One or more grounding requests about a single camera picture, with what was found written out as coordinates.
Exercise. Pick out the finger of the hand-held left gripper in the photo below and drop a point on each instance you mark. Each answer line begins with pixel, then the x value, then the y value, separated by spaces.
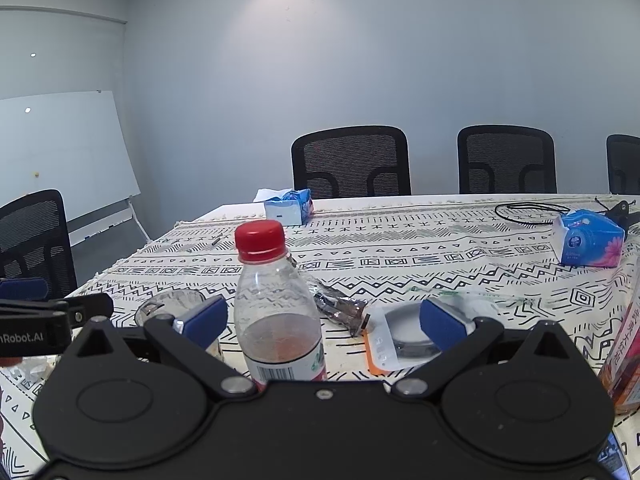
pixel 92 306
pixel 22 290

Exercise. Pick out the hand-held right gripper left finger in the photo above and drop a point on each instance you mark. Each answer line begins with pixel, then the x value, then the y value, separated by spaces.
pixel 205 321

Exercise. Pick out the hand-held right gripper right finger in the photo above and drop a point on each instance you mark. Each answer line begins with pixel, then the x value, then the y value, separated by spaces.
pixel 442 327

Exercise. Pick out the clear plastic bottle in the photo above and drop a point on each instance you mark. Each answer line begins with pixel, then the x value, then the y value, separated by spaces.
pixel 275 310

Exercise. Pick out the red bottle cap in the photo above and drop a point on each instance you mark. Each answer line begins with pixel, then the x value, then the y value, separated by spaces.
pixel 259 240

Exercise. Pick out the orange drink bottle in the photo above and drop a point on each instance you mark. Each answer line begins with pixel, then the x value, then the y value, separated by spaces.
pixel 625 350

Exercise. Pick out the clear plastic wrapper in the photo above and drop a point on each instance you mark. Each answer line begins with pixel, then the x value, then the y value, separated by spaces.
pixel 30 371

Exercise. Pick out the clear glass cup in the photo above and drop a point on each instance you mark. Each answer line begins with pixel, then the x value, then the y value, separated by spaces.
pixel 160 305

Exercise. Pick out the black mesh office chair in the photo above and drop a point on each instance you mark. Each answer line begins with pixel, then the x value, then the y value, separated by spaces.
pixel 350 160
pixel 505 160
pixel 35 240
pixel 625 165

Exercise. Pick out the patterned white tablecloth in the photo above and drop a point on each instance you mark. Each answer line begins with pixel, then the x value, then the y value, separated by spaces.
pixel 400 260

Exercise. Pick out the crumpled foil wrapper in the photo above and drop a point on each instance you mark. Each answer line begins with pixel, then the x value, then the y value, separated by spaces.
pixel 340 310

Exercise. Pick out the whiteboard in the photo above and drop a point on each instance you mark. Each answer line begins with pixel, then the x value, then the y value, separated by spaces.
pixel 60 160

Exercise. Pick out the blue tissue box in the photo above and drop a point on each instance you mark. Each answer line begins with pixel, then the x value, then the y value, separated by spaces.
pixel 287 207

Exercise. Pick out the blue floral tissue pack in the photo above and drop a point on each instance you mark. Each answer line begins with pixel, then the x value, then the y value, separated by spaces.
pixel 587 240

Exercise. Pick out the smartphone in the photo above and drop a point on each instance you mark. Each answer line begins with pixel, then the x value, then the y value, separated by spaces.
pixel 611 455

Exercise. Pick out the black adapter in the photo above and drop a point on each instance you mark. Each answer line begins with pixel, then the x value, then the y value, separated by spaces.
pixel 620 210

